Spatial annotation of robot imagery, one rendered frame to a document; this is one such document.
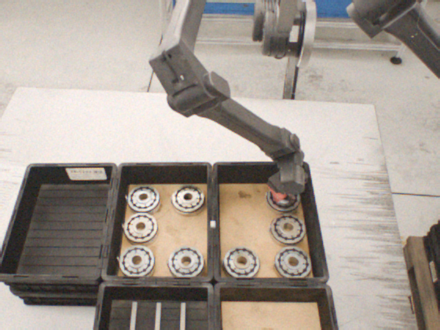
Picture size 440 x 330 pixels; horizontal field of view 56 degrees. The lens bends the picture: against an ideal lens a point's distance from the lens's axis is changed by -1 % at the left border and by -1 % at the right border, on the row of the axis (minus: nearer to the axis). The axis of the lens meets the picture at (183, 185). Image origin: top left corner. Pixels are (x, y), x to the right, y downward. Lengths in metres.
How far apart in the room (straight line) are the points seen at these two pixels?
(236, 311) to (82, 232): 0.53
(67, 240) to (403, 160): 2.04
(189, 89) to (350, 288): 0.87
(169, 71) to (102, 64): 2.47
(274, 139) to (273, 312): 0.47
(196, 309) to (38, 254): 0.51
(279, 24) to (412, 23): 0.62
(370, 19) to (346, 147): 0.98
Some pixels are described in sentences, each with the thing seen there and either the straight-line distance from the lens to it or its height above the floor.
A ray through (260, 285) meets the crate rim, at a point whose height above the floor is 0.93.
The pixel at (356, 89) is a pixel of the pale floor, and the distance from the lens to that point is 3.09.
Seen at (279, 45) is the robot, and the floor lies 1.14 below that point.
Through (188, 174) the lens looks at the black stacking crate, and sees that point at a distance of 1.33.
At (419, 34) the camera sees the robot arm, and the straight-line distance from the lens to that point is 0.82.
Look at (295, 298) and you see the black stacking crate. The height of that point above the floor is 0.86.
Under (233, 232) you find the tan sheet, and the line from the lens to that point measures 1.28.
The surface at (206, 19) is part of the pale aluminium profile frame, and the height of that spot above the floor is 0.30.
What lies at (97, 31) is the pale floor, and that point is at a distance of 3.62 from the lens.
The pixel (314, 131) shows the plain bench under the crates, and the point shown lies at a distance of 1.75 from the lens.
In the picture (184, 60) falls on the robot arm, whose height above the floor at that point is 1.47.
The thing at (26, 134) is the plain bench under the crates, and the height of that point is 0.70.
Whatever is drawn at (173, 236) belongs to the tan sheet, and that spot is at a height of 0.83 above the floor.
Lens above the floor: 1.95
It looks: 55 degrees down
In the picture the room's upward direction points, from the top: 5 degrees counter-clockwise
